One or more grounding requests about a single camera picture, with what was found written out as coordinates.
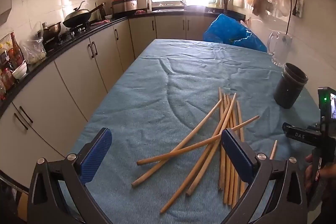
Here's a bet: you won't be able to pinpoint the beige lower cabinets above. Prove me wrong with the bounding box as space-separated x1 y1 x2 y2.
0 14 246 188

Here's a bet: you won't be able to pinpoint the clear plastic food bag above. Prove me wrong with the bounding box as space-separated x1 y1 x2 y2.
20 22 48 65

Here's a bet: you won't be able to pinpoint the pile of wooden chopsticks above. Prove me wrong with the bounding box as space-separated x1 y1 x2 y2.
131 87 278 214

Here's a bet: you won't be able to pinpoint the red lidded jar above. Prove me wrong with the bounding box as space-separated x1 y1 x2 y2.
1 68 15 90

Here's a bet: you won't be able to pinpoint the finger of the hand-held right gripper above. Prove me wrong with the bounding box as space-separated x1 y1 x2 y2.
282 122 292 139

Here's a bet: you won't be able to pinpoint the black kitchen countertop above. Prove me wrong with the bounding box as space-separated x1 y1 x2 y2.
0 7 246 109

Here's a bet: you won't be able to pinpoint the brown sauce bottle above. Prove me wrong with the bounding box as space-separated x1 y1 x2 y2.
10 32 25 67

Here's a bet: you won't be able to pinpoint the clear glass pitcher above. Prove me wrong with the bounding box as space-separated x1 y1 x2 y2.
266 31 293 68

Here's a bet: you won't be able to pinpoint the white wall power outlet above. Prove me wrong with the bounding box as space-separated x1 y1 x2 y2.
292 0 305 17

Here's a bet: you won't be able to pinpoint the white bowl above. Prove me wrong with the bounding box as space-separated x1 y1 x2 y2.
12 61 28 80

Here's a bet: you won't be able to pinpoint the dark cylindrical utensil cup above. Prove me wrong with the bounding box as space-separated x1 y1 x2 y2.
273 63 309 109

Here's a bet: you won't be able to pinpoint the black power cable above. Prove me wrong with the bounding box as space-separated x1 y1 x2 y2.
285 0 301 35

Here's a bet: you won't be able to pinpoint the blue tablecloth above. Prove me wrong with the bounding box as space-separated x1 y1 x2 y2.
59 38 322 224

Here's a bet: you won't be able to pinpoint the person's right forearm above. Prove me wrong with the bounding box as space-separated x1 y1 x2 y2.
315 163 336 211

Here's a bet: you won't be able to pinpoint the black gas stove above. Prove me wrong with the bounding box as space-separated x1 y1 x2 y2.
43 25 91 46

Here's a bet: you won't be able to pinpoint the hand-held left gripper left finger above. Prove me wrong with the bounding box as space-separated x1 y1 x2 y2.
27 127 113 224

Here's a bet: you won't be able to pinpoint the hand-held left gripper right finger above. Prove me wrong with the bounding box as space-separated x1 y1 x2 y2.
220 128 307 224

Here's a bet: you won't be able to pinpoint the black wok with lid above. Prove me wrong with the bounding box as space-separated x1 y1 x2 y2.
62 2 105 28

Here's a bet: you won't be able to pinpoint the person's right hand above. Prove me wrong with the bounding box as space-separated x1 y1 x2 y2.
304 155 315 191

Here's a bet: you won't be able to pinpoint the steel cooking pot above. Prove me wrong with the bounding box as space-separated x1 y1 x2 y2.
37 21 62 43

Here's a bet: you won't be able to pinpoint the blue plastic bag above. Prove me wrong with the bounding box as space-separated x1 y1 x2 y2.
203 13 268 52

